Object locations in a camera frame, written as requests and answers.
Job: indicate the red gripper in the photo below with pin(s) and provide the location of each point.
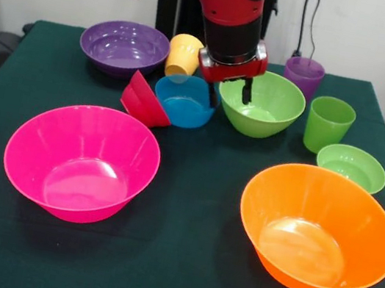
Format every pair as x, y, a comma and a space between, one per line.
231, 70

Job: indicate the medium green bowl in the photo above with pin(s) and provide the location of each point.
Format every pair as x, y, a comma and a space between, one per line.
268, 116

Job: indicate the small blue bowl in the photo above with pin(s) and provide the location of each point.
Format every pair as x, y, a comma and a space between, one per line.
183, 112

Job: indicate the yellow cup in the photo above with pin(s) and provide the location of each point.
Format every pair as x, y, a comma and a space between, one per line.
184, 55

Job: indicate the small red bowl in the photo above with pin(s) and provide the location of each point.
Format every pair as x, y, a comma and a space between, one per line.
145, 104

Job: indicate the large pink bowl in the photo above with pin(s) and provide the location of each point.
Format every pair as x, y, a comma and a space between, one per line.
80, 169

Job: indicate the purple cup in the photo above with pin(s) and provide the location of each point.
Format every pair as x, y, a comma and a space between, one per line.
303, 76

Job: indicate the black robot column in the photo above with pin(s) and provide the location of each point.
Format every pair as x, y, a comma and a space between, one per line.
185, 16

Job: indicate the green cup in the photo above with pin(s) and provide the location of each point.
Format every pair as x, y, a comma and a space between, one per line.
328, 127

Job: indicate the purple bowl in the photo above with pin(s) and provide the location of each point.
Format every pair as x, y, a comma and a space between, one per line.
124, 46

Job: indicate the small green bowl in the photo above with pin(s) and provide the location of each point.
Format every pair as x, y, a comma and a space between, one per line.
352, 168

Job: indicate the large orange bowl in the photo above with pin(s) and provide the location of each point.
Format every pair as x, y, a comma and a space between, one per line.
316, 233

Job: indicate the dark green tablecloth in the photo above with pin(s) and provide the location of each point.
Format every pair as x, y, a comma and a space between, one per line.
175, 260

